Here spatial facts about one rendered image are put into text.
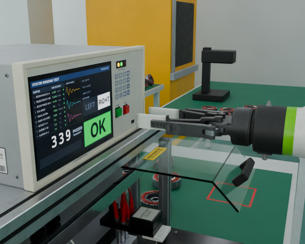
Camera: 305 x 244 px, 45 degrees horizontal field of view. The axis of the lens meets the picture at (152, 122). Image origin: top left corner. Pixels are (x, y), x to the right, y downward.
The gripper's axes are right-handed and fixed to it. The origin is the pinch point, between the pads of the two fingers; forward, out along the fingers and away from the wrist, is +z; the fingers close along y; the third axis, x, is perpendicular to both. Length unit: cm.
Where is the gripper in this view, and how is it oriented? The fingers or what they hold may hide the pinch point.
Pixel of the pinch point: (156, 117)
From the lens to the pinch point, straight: 79.0
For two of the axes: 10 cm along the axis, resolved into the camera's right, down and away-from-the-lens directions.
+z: -9.2, -1.0, 3.7
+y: 3.8, -2.5, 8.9
